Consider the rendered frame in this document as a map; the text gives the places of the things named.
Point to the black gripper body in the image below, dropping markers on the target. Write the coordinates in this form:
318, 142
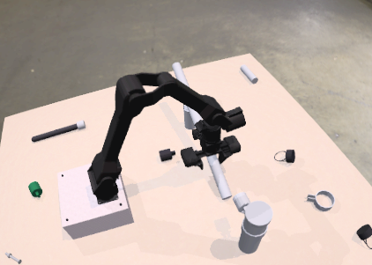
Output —
191, 157

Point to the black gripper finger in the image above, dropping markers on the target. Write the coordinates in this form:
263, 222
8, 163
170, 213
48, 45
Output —
223, 156
201, 165

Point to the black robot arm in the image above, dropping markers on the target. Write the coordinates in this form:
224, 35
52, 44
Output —
130, 99

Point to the pale grey open-top cup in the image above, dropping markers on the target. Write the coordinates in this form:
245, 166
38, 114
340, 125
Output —
241, 202

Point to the small green cylinder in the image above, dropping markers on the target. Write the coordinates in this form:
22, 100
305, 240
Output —
35, 189

